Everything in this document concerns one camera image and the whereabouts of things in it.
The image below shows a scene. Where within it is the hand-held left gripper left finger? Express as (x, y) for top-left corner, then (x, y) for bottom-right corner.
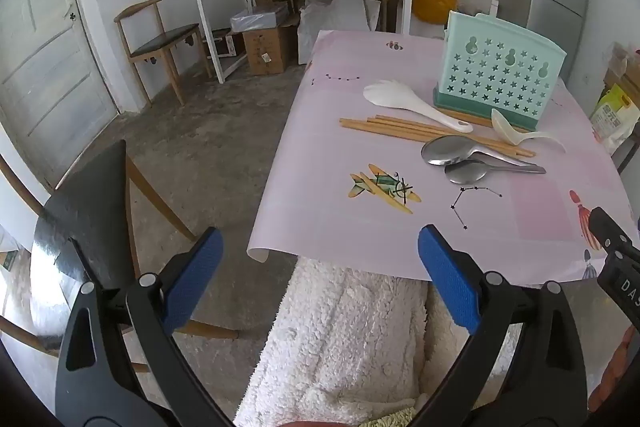
(55, 227), (236, 427)

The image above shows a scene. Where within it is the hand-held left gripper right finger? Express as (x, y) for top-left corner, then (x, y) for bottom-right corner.
(410, 224), (588, 427)

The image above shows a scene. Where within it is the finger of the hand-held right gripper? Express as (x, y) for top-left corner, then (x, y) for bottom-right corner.
(589, 207), (632, 253)

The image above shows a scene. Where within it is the small metal spoon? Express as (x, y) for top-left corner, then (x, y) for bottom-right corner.
(445, 157), (547, 186)

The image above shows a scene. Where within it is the large metal spoon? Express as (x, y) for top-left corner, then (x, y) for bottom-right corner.
(421, 135), (547, 174)

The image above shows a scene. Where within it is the white soup spoon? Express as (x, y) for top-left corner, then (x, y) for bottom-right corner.
(491, 108), (567, 154)

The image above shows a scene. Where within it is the bundle of wooden chopsticks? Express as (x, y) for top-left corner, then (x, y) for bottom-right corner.
(339, 108), (537, 158)

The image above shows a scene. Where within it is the white rice paddle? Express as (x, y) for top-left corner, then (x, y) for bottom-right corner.
(363, 80), (474, 134)

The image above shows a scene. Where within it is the green star-hole utensil holder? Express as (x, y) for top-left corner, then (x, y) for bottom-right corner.
(432, 11), (568, 132)

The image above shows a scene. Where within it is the yellow green printed bag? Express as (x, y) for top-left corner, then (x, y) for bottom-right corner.
(590, 84), (640, 155)

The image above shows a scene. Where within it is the wooden chair with dark seat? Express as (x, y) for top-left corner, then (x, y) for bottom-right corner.
(0, 139), (241, 373)
(114, 0), (213, 108)

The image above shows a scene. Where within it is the open cardboard box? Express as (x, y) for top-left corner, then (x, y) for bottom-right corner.
(602, 44), (640, 92)

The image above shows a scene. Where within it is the white framed box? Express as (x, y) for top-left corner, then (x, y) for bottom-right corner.
(210, 29), (246, 58)

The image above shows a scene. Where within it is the white panel door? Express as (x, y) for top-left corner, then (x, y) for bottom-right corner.
(0, 0), (121, 192)

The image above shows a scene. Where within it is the plastic-wrapped box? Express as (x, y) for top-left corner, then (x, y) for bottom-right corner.
(230, 4), (290, 34)

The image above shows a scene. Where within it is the white woven sack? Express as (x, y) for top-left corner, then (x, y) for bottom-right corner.
(298, 0), (381, 65)

